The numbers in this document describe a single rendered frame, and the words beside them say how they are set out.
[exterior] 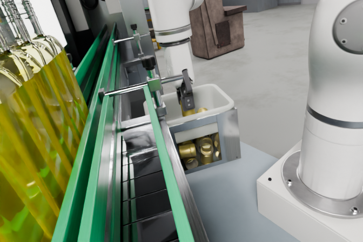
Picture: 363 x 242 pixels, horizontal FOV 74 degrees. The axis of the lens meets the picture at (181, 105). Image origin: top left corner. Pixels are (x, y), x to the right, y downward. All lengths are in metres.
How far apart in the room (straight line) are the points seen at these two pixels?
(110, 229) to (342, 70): 0.35
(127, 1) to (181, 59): 0.80
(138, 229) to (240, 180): 0.49
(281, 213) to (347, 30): 0.42
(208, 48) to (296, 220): 4.00
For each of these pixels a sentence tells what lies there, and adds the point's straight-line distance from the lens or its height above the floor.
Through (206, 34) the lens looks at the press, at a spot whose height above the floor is 0.46.
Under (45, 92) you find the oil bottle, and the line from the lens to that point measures 0.29.
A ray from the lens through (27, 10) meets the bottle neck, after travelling 0.39.
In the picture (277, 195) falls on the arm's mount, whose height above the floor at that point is 0.85.
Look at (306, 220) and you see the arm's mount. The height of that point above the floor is 0.83.
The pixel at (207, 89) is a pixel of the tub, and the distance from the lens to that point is 0.74.
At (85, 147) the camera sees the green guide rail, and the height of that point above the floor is 1.13.
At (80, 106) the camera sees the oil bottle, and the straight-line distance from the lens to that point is 0.41.
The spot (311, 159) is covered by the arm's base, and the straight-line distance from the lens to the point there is 0.55.
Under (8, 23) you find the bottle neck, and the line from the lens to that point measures 0.34.
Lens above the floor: 1.29
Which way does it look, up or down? 26 degrees down
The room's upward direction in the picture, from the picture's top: 11 degrees counter-clockwise
